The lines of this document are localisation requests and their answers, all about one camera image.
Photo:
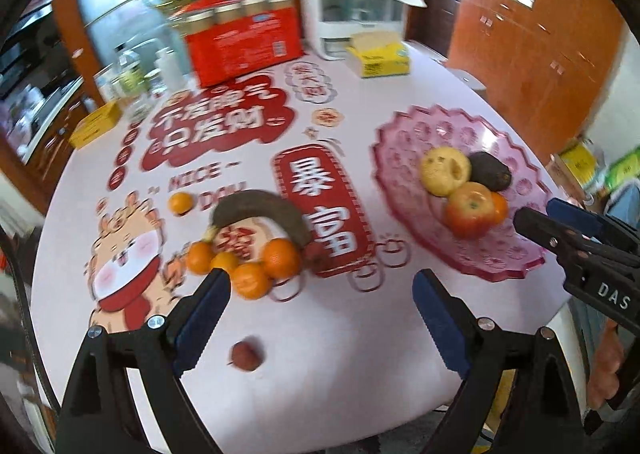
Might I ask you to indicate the small white carton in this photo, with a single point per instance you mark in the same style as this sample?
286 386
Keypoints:
104 83

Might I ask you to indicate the pink plastic fruit bowl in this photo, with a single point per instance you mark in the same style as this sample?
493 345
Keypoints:
399 146

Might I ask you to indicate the printed pink tablecloth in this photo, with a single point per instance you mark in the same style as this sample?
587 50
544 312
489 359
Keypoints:
345 354

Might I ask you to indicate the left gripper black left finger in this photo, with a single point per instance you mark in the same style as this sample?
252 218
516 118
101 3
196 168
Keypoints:
99 414

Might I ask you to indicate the orange mandarin alone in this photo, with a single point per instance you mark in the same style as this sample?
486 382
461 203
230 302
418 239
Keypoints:
180 203

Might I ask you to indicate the orange wooden cabinets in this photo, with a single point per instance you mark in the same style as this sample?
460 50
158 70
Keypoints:
543 66

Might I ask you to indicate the white countertop appliance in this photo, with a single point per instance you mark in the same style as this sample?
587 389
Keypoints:
329 24

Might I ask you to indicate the clear plastic bottle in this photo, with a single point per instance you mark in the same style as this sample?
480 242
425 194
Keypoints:
130 79

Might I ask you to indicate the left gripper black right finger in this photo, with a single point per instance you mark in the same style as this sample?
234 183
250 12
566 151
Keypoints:
542 412

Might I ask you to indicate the cardboard box with bags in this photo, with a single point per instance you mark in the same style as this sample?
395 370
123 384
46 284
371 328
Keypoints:
587 179

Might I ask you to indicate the red apple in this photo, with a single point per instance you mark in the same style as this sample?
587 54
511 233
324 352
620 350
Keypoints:
469 211

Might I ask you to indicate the red drink pack box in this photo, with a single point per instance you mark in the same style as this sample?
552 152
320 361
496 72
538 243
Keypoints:
229 38

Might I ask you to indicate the yellow flat box left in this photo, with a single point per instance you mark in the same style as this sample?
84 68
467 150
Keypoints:
96 124

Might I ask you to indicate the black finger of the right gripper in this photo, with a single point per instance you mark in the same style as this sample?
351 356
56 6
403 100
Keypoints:
605 229
567 244

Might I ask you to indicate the orange mandarin cluster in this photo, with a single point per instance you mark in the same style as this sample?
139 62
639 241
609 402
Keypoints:
199 257
281 259
250 281

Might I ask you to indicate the small yellow-orange mandarin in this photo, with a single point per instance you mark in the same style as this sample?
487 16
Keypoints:
226 261

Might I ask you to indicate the dark green avocado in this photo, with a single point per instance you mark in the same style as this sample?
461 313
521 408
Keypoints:
489 171

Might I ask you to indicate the yellow tissue box right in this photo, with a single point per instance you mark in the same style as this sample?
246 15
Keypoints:
377 54

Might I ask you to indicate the yellow pear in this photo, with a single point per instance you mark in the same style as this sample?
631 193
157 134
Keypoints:
443 170

